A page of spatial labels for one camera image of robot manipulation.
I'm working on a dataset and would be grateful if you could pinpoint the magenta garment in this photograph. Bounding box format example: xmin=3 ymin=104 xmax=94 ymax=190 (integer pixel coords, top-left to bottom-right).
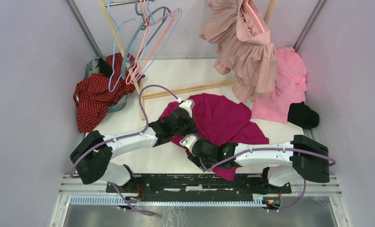
xmin=159 ymin=93 xmax=270 ymax=182

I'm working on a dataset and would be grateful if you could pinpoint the dusty pink skirt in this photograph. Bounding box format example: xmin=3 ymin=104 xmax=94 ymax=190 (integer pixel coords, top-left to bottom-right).
xmin=200 ymin=0 xmax=278 ymax=102

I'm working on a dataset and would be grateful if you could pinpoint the pink plastic hanger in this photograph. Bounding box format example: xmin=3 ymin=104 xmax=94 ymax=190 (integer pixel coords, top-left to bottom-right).
xmin=243 ymin=0 xmax=265 ymax=33

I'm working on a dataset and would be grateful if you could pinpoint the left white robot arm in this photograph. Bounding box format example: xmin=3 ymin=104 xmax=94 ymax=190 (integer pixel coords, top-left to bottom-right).
xmin=70 ymin=105 xmax=196 ymax=192

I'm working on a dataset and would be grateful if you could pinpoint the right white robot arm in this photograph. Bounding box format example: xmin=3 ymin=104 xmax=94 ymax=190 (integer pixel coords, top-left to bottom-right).
xmin=180 ymin=134 xmax=336 ymax=193

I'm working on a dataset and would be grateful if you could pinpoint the grey teal hanger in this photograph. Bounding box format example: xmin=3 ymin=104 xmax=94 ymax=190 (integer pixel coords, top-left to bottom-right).
xmin=121 ymin=0 xmax=182 ymax=82

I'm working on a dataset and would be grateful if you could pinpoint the light blue hanger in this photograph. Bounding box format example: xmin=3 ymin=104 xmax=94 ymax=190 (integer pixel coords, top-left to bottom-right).
xmin=101 ymin=0 xmax=141 ymax=94

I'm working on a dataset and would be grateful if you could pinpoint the wooden clothes rack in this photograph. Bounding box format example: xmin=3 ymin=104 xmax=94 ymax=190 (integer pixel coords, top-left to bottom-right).
xmin=98 ymin=0 xmax=277 ymax=121

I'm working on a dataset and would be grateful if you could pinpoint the red polka dot garment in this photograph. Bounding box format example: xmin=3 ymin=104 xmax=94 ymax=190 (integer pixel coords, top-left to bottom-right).
xmin=73 ymin=52 xmax=136 ymax=133

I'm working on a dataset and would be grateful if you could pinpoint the black cloth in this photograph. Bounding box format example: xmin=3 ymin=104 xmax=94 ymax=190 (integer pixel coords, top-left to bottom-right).
xmin=287 ymin=102 xmax=320 ymax=130

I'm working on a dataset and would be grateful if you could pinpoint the teal basket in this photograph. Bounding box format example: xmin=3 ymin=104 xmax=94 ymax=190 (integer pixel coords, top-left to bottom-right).
xmin=84 ymin=57 xmax=128 ymax=113

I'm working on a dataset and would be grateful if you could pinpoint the pink towel garment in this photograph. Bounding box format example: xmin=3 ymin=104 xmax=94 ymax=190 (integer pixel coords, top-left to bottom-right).
xmin=251 ymin=47 xmax=307 ymax=123

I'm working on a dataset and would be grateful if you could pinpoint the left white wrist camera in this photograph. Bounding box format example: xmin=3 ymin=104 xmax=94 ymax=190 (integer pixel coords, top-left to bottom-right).
xmin=179 ymin=99 xmax=195 ymax=118

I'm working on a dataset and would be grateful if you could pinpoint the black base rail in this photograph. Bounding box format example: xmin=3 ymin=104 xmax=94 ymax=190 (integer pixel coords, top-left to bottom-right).
xmin=119 ymin=174 xmax=292 ymax=202

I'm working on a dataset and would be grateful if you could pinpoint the white slotted cable duct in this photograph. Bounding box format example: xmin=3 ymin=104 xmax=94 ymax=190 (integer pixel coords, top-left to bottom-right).
xmin=69 ymin=195 xmax=266 ymax=208

